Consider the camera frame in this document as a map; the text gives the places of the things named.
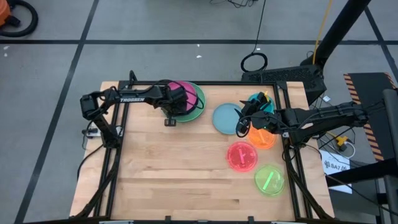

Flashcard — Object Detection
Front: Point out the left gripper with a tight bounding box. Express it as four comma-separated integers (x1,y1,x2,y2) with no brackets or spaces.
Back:
160,85,192,127

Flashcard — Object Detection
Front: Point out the orange vacuum cleaner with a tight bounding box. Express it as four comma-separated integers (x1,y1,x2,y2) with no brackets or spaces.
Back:
0,0,12,27

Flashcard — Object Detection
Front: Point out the blue transparent plastic plate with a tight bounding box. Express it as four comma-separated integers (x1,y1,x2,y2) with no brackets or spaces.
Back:
248,92,276,114

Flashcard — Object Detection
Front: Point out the red transparent plastic plate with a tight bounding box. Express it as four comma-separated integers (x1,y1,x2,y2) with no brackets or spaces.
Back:
226,141,259,174

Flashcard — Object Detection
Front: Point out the grey metal post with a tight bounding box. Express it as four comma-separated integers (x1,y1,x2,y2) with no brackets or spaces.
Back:
382,88,398,224

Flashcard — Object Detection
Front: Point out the black camera stand pole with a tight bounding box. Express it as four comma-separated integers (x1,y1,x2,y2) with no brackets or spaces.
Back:
300,0,373,68

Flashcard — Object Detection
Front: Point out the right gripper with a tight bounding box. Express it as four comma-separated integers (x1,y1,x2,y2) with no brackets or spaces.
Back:
239,94,282,133

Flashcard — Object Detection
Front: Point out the black aluminium table frame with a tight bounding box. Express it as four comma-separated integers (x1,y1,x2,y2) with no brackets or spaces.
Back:
74,70,335,224

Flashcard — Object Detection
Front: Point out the black vacuum hose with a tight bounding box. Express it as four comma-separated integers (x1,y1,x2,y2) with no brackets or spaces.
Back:
0,0,39,38

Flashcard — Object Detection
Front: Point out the light green plastic plate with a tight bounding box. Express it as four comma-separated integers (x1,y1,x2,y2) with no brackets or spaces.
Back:
161,81,206,123

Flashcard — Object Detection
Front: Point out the yellow-green transparent plastic plate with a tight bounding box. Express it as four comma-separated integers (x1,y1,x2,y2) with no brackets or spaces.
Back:
254,164,285,197

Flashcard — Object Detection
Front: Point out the orange transparent plastic plate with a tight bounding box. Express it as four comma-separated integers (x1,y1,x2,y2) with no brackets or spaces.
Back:
248,124,277,150

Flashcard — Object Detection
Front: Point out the pink plastic plate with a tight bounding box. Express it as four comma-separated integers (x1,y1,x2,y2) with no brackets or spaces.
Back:
167,80,199,112

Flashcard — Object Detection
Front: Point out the black perforated computer case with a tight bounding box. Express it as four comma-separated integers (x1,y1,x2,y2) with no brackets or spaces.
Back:
241,65,327,105

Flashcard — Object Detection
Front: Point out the white printed paper sheet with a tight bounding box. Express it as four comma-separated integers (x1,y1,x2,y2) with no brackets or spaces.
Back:
318,149,354,194

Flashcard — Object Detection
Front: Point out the black stand base beam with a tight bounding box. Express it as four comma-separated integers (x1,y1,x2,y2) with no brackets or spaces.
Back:
325,157,398,188

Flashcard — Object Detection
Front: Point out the black looped floor cable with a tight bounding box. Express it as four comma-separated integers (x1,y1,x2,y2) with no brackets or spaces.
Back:
240,0,269,73

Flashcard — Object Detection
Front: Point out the yellow cable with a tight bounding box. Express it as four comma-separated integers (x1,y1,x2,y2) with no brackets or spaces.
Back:
312,0,333,65

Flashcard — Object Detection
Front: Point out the grey-blue plastic plate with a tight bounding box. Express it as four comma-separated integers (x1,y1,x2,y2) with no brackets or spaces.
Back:
211,103,245,136

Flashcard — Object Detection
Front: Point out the hazard-striped black ramp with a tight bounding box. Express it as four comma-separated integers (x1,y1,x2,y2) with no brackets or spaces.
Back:
343,72,398,162

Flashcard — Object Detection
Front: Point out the black cable bundle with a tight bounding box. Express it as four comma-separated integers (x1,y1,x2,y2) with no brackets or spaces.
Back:
208,0,259,9

